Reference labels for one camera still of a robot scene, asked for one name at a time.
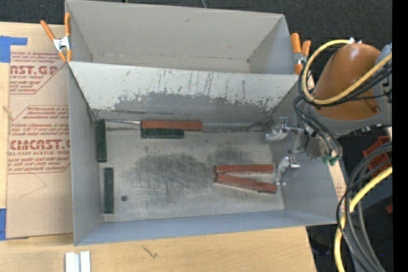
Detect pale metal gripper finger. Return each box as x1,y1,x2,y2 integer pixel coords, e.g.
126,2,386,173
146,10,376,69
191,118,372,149
265,117,298,142
275,155,302,186

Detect red-brown flat block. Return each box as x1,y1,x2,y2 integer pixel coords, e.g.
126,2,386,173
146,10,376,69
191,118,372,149
213,164,275,175
140,119,203,131
214,172,278,195

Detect grey metal bin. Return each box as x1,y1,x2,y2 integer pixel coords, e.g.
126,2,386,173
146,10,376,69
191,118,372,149
64,0,339,247

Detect dark green flat block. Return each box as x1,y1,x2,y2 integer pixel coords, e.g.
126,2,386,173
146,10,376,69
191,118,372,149
103,167,115,214
96,118,108,163
141,128,185,140

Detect brown cardboard board red print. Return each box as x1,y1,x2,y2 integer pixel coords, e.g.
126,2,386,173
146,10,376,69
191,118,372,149
0,21,75,240

